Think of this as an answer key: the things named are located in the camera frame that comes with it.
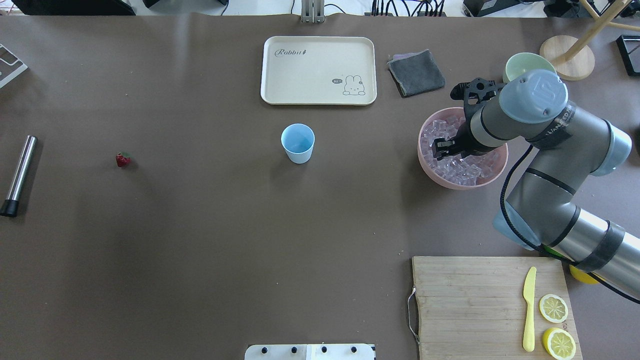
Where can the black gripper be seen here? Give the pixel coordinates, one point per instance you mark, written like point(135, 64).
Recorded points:
point(466, 143)

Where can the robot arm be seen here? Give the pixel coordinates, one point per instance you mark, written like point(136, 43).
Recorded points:
point(571, 145)

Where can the pink bowl of ice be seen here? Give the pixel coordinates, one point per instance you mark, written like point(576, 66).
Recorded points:
point(455, 172)

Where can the bamboo cutting board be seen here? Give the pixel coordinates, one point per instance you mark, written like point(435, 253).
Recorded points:
point(472, 308)

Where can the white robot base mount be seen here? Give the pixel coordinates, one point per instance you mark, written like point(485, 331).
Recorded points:
point(320, 351)

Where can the steel muddler black tip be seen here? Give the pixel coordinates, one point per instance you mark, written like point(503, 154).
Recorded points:
point(11, 202)

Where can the lemon half at corner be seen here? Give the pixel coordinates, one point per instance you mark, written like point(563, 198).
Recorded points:
point(559, 344)

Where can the black framed glass tray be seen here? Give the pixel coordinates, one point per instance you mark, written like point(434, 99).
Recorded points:
point(628, 46)

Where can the beige rabbit serving tray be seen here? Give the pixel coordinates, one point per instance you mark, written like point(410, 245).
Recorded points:
point(318, 70)

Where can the whole yellow lemon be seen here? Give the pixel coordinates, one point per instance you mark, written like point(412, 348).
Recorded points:
point(581, 276)

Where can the grey folded cloth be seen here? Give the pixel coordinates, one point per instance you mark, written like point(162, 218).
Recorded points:
point(416, 73)

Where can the yellow plastic knife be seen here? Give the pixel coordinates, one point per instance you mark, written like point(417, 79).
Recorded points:
point(528, 294)

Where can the light blue plastic cup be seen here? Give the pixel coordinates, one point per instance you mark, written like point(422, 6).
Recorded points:
point(298, 142)

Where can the red strawberry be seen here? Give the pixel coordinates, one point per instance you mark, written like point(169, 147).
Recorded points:
point(122, 159)

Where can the wooden cup rack stand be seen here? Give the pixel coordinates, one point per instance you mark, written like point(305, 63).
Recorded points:
point(571, 57)

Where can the mint green bowl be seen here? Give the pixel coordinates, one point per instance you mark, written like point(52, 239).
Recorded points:
point(523, 62)

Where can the lemon half near knife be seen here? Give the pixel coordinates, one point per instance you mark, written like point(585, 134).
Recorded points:
point(553, 308)

